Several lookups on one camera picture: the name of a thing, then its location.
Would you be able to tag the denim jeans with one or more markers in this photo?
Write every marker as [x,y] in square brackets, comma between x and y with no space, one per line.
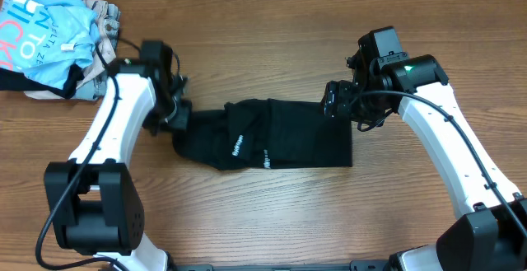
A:
[93,86]

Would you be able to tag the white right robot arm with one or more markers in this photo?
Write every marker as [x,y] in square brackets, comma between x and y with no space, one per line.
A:
[489,232]

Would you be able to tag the beige garment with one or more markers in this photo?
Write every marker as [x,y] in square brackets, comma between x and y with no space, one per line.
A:
[47,95]

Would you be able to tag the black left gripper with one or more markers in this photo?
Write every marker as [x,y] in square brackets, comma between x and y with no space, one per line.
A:
[179,117]

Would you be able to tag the black garment in pile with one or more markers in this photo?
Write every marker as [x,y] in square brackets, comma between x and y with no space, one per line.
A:
[16,81]

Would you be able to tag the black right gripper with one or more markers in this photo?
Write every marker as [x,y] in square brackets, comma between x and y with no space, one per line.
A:
[335,99]

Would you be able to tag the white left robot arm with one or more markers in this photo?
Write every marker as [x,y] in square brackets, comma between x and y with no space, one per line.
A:
[95,213]

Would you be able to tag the black t-shirt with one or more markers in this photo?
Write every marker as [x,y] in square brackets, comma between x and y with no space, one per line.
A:
[269,134]

